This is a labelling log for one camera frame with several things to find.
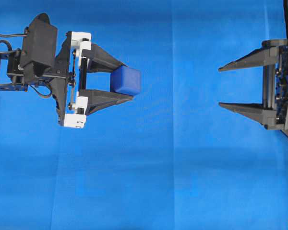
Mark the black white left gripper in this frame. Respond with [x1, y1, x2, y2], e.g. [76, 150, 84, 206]
[49, 31, 133, 128]

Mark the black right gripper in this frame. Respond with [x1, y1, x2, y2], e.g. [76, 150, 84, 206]
[218, 39, 288, 137]

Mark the blue block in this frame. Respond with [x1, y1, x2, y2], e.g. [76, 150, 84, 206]
[110, 66, 142, 96]

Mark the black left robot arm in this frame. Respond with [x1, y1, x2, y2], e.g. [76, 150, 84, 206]
[0, 31, 141, 128]

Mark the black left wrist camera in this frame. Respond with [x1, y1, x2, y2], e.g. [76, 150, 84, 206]
[19, 13, 59, 84]

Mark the black left camera cable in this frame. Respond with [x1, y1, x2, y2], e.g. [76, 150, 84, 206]
[0, 32, 29, 39]

